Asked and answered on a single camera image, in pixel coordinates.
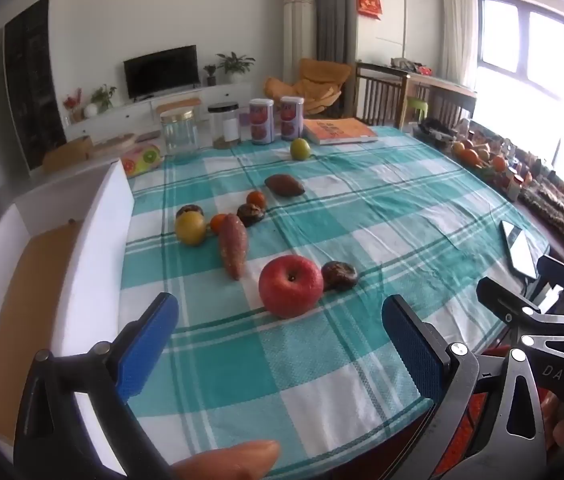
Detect flat screen television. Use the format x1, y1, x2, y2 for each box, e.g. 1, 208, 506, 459
123, 45, 201, 100

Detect black wall cabinet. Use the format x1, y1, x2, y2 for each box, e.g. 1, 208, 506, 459
4, 0, 68, 171

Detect fruit print pouch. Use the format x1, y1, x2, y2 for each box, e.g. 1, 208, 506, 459
121, 143, 165, 178

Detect window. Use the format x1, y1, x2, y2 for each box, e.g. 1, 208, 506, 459
476, 0, 564, 126

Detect large green potted plant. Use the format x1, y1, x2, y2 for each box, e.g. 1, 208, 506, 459
216, 52, 256, 84

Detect black bag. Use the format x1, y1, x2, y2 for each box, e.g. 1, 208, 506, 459
412, 118, 456, 149

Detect red flower plant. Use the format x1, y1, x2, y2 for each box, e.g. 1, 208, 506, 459
63, 88, 86, 122

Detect orange cover book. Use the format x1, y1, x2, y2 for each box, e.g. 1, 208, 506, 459
303, 117, 379, 146

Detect yellow round fruit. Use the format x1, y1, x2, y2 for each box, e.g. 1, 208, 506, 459
175, 211, 207, 246

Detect leafy green plant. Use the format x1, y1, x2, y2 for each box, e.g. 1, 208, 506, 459
90, 84, 117, 114

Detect pile of oranges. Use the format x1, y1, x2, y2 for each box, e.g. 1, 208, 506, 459
449, 140, 508, 172

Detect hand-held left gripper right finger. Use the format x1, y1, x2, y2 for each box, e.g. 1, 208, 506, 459
381, 294, 548, 480

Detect sweet potato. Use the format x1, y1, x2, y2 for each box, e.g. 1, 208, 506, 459
218, 213, 249, 281

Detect white curtain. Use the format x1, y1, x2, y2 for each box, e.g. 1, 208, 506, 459
442, 0, 479, 87

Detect brown oval fruit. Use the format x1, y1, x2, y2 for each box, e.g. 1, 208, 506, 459
265, 174, 306, 197

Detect group of small bottles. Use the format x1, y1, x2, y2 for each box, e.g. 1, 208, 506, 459
503, 149, 536, 203

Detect person's left hand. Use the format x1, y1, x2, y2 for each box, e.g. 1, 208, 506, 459
169, 440, 283, 480

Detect white foam box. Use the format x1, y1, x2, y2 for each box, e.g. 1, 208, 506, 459
0, 164, 135, 466

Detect glass jar black lid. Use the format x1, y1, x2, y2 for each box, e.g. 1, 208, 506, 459
207, 102, 241, 150

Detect red label can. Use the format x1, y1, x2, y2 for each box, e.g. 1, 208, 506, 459
249, 98, 275, 145
280, 96, 305, 142

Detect teal checked tablecloth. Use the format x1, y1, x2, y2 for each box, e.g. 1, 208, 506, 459
112, 125, 550, 477

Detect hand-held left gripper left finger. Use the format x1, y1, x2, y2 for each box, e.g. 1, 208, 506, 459
13, 291, 180, 480

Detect white television cabinet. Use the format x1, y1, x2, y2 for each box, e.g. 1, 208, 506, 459
64, 85, 259, 143

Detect glass jar gold lid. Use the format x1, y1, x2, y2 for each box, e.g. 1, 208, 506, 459
160, 108, 199, 157

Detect red patterned cloth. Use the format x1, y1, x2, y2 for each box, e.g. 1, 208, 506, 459
439, 390, 493, 477

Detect dark wooden chair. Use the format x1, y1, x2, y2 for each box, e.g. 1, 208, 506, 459
354, 61, 411, 129

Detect orange lounge chair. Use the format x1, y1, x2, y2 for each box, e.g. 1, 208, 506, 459
264, 58, 354, 116

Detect low wooden stool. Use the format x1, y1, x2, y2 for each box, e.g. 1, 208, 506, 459
42, 137, 94, 174

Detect grey curtain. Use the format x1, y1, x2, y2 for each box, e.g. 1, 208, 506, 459
316, 0, 359, 67

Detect green stool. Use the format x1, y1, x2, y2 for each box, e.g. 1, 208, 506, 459
406, 97, 430, 124

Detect standing air conditioner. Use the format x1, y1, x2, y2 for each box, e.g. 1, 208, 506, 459
282, 0, 319, 87

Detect black smartphone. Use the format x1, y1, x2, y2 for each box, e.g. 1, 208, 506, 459
500, 219, 539, 279

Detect dark patterned blanket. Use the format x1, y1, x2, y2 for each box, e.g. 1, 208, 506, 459
516, 180, 564, 257

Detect red apple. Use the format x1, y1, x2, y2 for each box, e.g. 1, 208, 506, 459
258, 255, 325, 319

